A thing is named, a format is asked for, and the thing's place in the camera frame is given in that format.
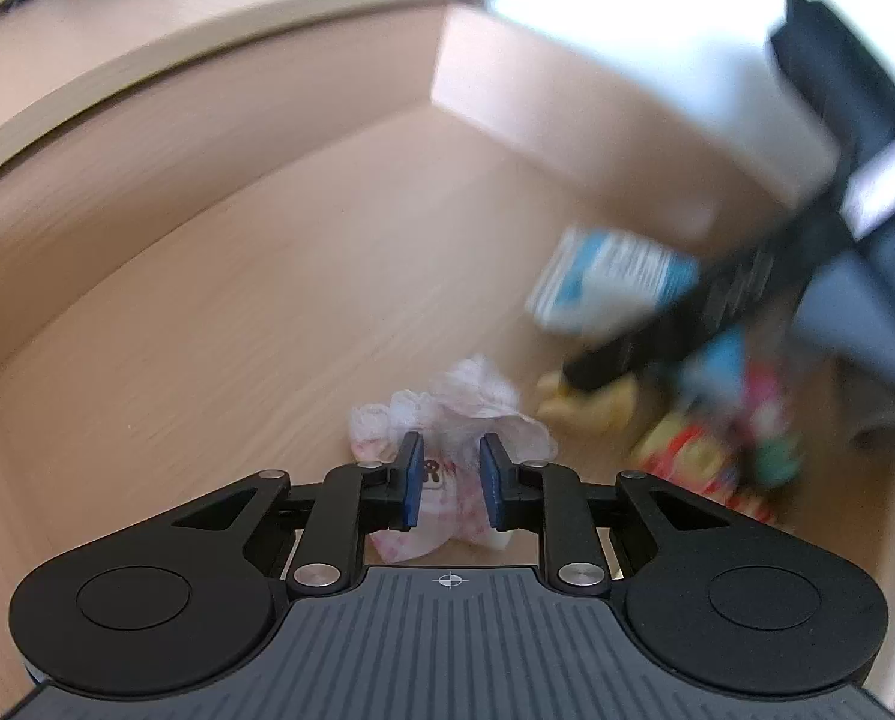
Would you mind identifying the red hello kitty toy camera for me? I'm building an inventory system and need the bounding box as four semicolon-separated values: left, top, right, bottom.
631;328;802;525

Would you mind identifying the yellow duck figurine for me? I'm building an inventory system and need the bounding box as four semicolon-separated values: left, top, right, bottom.
537;372;639;434

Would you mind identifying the blue tissue pack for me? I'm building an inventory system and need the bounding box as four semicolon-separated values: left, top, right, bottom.
525;226;699;338

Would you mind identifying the open wooden drawer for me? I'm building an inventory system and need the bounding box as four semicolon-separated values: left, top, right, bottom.
0;5;887;718

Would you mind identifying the pink white bag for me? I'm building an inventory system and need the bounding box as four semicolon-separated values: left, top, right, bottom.
348;356;558;564

